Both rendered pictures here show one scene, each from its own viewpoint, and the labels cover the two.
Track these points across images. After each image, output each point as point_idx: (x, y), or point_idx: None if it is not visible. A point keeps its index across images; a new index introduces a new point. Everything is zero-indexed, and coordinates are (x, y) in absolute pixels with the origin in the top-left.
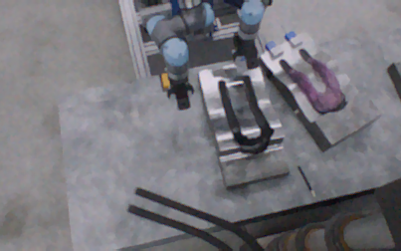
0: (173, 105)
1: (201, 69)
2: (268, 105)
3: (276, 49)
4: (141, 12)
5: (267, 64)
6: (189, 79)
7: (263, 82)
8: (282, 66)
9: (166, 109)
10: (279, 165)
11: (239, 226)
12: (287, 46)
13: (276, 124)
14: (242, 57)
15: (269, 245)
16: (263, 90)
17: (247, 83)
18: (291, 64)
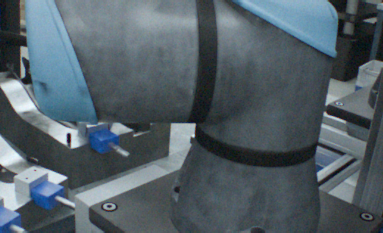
0: (182, 128)
1: (177, 169)
2: (22, 112)
3: (34, 175)
4: (331, 96)
5: (45, 169)
6: (185, 154)
7: (43, 130)
8: (10, 175)
9: (188, 124)
10: None
11: (26, 40)
12: (7, 204)
13: (4, 79)
14: (102, 136)
15: None
16: (38, 124)
17: (73, 127)
18: None
